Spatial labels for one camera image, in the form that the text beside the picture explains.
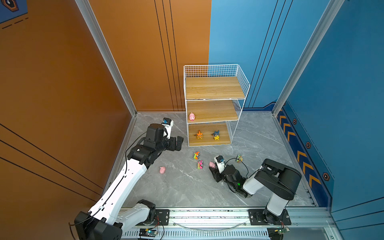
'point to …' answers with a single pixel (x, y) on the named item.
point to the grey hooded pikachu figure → (216, 135)
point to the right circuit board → (277, 233)
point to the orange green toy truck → (196, 155)
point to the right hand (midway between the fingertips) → (211, 166)
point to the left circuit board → (147, 232)
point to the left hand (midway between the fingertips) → (175, 135)
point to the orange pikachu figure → (199, 135)
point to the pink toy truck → (200, 164)
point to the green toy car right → (239, 158)
